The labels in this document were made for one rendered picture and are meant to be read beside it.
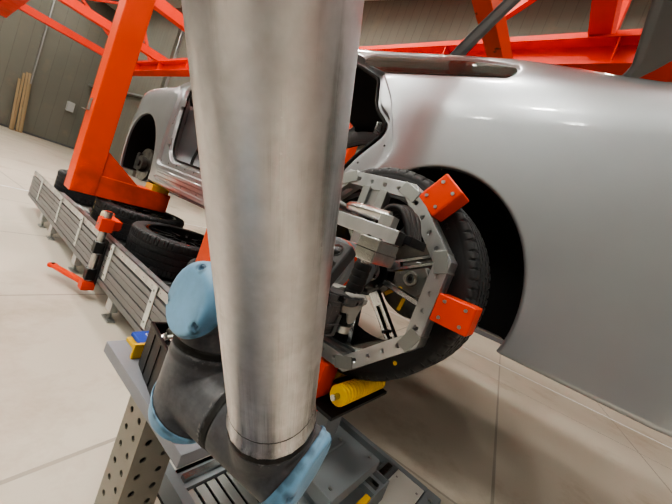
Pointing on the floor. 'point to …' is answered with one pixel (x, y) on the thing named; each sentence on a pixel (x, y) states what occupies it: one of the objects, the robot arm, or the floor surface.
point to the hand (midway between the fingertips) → (357, 293)
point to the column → (133, 463)
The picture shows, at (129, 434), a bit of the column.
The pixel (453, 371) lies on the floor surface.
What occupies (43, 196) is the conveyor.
